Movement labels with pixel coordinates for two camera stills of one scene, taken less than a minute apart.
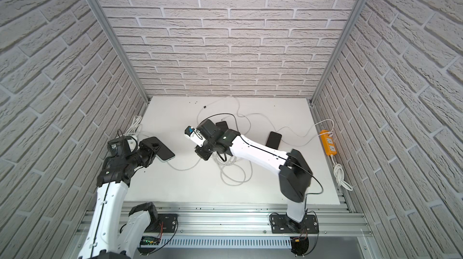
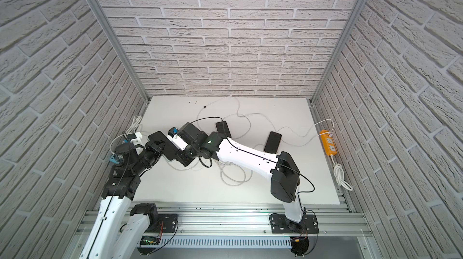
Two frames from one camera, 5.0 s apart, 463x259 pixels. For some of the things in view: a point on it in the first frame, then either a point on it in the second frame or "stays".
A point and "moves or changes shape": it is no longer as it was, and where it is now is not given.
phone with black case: (274, 140) stays
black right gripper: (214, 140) to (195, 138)
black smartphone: (165, 153) moves or changes shape
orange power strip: (328, 143) stays
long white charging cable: (266, 123) to (275, 123)
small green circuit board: (149, 241) stays
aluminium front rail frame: (316, 230) stays
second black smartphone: (222, 126) stays
